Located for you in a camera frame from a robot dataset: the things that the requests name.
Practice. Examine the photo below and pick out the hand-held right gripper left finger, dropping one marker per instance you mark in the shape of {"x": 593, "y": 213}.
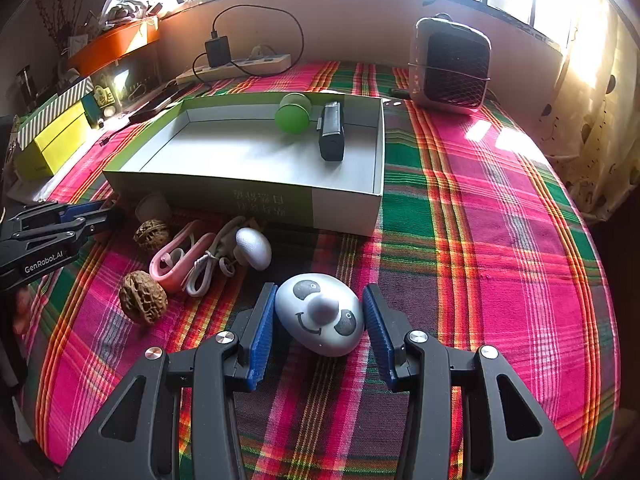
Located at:
{"x": 262, "y": 335}

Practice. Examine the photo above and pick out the pink plastic clip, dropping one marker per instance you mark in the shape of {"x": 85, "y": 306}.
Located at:
{"x": 159, "y": 265}
{"x": 197, "y": 255}

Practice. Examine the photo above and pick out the white plastic cap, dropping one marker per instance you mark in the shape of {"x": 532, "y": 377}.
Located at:
{"x": 152, "y": 205}

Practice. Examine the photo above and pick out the patterned curtain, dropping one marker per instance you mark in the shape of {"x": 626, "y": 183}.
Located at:
{"x": 595, "y": 150}

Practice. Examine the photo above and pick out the small black stick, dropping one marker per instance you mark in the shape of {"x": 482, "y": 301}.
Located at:
{"x": 397, "y": 92}

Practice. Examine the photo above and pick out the beige plug adapter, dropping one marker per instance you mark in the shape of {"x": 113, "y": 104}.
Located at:
{"x": 257, "y": 52}

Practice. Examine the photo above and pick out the beige power strip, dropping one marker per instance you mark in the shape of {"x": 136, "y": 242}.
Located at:
{"x": 250, "y": 62}

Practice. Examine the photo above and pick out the black smartphone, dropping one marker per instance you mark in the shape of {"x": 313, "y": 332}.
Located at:
{"x": 155, "y": 102}

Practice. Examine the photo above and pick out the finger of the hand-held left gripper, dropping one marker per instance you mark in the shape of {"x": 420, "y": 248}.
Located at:
{"x": 82, "y": 212}
{"x": 102, "y": 225}

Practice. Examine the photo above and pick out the black rectangular device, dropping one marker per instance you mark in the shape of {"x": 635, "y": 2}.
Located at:
{"x": 331, "y": 132}

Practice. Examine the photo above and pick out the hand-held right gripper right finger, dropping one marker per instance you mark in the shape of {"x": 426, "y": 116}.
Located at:
{"x": 377, "y": 335}

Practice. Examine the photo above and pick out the white and green cardboard box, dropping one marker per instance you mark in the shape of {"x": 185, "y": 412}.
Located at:
{"x": 225, "y": 160}

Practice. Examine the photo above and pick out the panda face egg toy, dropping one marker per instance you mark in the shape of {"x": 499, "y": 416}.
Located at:
{"x": 315, "y": 320}

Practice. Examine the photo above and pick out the yellow box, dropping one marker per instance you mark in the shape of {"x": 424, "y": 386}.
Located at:
{"x": 50, "y": 152}

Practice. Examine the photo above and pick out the black charger adapter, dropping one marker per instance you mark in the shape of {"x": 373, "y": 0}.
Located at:
{"x": 218, "y": 50}

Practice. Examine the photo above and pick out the white mushroom-shaped toy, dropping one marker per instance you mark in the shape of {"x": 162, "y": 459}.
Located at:
{"x": 252, "y": 247}

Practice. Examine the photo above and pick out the plaid cloth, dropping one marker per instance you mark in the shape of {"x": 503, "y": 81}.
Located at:
{"x": 475, "y": 210}

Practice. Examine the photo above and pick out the striped box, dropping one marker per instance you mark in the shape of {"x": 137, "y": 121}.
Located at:
{"x": 55, "y": 107}

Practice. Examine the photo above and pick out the green round toy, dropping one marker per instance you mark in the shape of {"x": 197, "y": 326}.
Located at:
{"x": 291, "y": 115}

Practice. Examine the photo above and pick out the brown walnut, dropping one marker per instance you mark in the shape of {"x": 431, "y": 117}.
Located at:
{"x": 141, "y": 297}
{"x": 151, "y": 234}

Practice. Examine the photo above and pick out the orange planter box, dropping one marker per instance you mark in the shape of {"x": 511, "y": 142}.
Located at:
{"x": 115, "y": 45}

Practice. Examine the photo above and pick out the dried red branches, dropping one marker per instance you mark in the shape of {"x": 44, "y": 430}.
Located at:
{"x": 50, "y": 10}

